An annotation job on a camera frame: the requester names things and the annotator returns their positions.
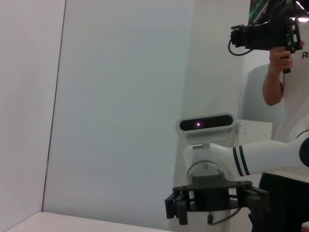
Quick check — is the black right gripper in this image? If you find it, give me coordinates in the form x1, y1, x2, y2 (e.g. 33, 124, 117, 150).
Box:
165, 174, 270, 226

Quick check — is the black handheld controller rig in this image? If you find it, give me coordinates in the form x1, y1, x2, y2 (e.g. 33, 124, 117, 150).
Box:
228, 0, 305, 74

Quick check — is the person's bare forearm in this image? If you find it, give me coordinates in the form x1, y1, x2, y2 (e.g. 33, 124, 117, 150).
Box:
262, 70, 285, 106

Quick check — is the person's bare hand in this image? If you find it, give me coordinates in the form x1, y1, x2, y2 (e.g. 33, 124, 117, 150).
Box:
268, 40, 305, 75

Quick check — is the person in white shirt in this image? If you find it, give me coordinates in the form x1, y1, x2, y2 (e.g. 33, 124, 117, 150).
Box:
242, 47, 309, 232

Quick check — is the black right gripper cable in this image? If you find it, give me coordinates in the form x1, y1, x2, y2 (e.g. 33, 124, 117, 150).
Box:
207, 207, 241, 225

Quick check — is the white head camera bar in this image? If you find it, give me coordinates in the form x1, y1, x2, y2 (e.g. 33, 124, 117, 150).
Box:
179, 112, 237, 145

